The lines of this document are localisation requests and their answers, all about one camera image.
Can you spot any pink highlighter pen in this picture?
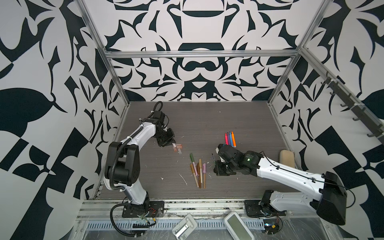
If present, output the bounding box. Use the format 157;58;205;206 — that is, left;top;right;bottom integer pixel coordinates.
225;133;229;145

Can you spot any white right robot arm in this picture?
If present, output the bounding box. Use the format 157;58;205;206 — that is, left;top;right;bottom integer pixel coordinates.
214;144;348;226

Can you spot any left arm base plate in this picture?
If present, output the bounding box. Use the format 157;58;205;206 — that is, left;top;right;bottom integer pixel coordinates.
122;201;165;218

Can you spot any beige sponge block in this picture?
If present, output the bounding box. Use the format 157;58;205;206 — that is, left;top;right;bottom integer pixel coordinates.
279;150;296;168

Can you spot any black wall hook rail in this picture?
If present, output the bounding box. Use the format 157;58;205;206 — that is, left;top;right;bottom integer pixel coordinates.
320;72;384;145

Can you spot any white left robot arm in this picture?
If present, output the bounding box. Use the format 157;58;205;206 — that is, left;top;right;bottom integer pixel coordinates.
104;111;176;205

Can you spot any grey screen device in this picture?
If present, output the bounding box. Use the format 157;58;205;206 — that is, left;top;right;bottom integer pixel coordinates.
224;211;255;240

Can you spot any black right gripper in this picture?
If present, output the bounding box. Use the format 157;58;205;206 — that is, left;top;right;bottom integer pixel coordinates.
210;159;239;176

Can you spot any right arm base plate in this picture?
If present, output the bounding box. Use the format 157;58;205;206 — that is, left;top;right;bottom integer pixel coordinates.
244;200;286;218

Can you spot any small circuit board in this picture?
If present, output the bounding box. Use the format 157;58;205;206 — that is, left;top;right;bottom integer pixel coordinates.
263;217;283;236

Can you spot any orange highlighter pen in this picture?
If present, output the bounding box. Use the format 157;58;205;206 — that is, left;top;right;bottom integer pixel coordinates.
231;132;237;148

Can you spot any black corrugated cable conduit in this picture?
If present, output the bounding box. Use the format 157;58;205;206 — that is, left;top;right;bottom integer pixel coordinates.
108;100;164;238

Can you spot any gold cap cream marker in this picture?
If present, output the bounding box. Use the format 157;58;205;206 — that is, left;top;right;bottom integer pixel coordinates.
199;159;203;186

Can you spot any pink cap brown marker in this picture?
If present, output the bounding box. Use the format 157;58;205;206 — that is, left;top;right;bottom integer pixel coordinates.
202;163;206;189

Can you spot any tan marker pen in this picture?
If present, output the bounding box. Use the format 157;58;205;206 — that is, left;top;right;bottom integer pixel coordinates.
190;163;199;188

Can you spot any white handheld device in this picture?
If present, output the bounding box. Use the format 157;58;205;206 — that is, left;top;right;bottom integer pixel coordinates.
172;214;198;240

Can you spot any blue highlighter pen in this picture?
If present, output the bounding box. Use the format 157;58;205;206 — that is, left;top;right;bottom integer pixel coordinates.
229;132;234;147

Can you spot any brown marker pen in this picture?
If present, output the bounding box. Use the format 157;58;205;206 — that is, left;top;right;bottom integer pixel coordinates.
196;163;202;189

